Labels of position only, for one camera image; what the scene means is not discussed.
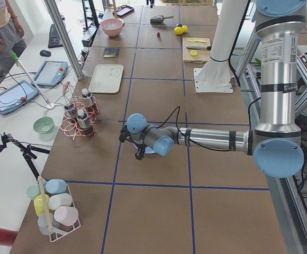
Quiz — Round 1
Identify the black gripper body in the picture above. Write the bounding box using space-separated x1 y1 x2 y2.
119 125 147 155

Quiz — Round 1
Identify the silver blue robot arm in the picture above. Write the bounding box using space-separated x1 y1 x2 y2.
119 1 306 178

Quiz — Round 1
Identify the blue round plate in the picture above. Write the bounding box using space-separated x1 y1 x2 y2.
134 143 156 154

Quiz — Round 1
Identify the drink bottle white cap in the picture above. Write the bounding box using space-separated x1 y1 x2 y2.
82 88 94 107

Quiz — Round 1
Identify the cream bear tray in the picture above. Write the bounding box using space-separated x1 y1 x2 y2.
88 64 124 94

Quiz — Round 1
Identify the green bowl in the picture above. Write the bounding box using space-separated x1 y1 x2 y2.
33 116 55 134

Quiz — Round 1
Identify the blue plastic cup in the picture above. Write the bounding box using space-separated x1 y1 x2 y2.
46 179 67 195

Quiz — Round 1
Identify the grey yellow folded cloth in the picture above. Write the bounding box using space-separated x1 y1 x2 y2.
103 47 120 58

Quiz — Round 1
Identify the white plastic cup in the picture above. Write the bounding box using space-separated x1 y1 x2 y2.
48 193 72 210

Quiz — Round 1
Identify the pink plastic cup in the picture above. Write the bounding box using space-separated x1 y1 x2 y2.
53 206 79 226

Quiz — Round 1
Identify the yellow plastic cup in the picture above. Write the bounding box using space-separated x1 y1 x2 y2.
33 194 45 217

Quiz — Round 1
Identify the mint plastic cup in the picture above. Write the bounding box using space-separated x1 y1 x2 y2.
26 184 41 200

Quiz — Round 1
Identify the wooden cutting board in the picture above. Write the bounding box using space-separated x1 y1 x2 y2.
182 38 211 63

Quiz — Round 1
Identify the pink bowl with ice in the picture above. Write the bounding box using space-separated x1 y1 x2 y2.
101 19 125 37

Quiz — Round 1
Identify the clear grey plastic cup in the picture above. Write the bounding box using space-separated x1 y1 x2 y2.
38 213 59 235

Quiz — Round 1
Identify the yellow plastic knife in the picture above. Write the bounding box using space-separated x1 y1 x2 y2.
186 39 207 43

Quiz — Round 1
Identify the black computer mouse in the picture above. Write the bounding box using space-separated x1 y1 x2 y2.
40 50 51 57

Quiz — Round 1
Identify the whole yellow lemon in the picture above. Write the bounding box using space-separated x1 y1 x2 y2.
174 26 185 35

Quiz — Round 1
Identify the black keyboard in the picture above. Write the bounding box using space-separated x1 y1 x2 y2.
48 24 63 49

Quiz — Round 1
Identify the blue teach pendant tablet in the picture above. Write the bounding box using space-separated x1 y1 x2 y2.
0 80 39 115

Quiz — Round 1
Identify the metal scoop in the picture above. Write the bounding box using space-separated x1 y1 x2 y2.
150 15 174 24

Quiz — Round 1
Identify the wooden stand with round base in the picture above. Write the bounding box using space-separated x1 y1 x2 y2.
112 0 123 18

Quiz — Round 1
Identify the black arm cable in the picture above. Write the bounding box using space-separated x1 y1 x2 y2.
157 105 231 152

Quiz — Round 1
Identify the copper wire bottle rack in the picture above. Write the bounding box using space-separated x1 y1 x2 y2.
60 82 100 141

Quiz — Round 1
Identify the black camera tripod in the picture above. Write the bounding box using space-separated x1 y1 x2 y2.
0 133 50 179

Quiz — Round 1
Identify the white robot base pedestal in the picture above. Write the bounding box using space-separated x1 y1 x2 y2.
194 0 250 93

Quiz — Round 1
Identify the steel black handled rod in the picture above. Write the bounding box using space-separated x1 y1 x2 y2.
186 46 212 51

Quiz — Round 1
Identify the white wire cup basket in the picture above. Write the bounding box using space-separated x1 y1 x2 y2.
38 182 82 242

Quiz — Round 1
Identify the wooden basket handle stick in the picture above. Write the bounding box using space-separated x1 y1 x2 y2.
38 175 54 234

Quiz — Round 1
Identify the aluminium frame post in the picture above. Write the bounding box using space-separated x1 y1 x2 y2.
44 0 84 80

